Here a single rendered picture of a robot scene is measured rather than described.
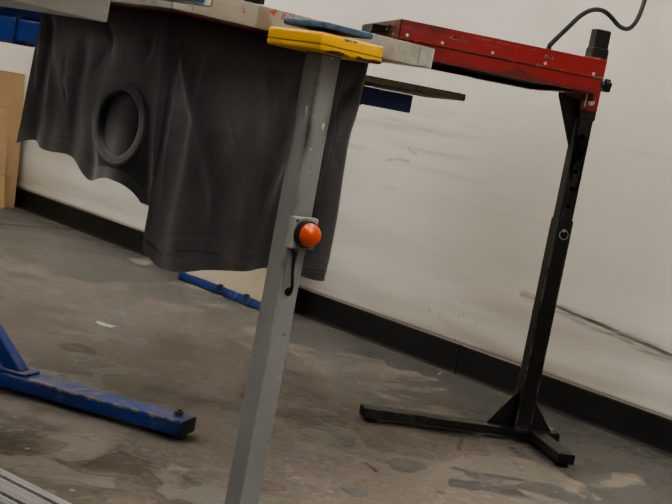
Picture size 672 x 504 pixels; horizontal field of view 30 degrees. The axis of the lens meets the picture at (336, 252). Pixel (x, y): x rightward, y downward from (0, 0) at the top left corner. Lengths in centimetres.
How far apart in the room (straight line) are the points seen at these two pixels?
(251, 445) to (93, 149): 63
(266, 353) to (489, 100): 270
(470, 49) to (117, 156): 136
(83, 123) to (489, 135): 243
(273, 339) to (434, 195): 275
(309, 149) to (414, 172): 283
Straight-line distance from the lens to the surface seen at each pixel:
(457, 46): 329
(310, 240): 191
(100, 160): 224
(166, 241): 215
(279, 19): 211
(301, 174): 192
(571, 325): 423
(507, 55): 333
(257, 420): 199
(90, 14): 162
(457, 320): 455
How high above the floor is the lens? 84
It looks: 6 degrees down
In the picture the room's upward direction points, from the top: 11 degrees clockwise
